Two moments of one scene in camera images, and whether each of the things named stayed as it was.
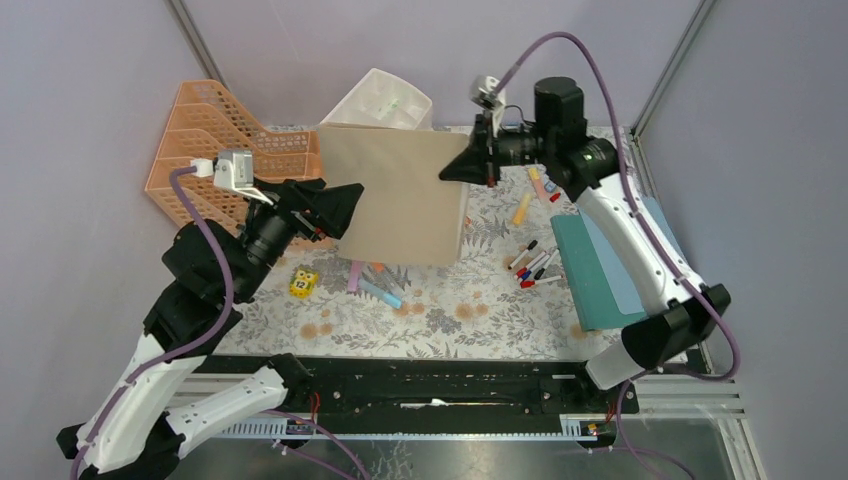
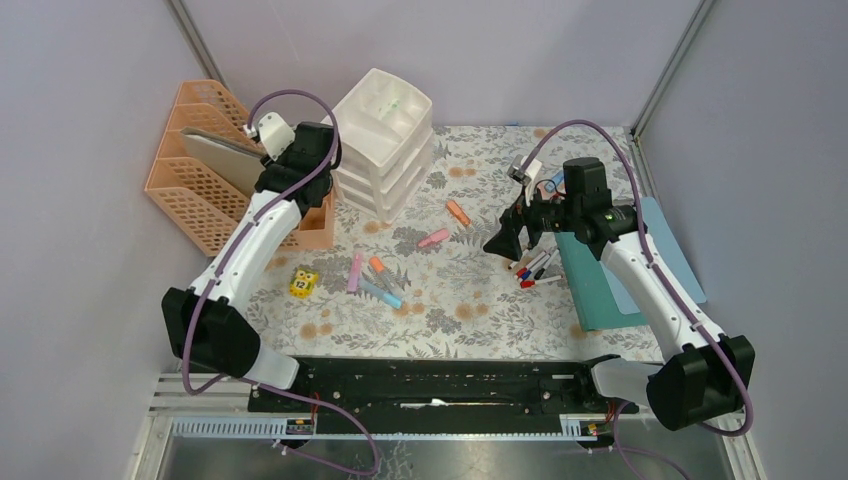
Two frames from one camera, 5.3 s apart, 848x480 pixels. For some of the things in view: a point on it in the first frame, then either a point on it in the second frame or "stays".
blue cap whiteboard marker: (532, 269) stays
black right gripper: (470, 165) to (506, 242)
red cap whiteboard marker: (523, 270) stays
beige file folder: (407, 214) to (238, 164)
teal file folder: (596, 307) stays
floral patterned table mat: (506, 298) stays
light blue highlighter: (379, 293) stays
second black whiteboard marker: (540, 272) stays
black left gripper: (332, 210) to (282, 158)
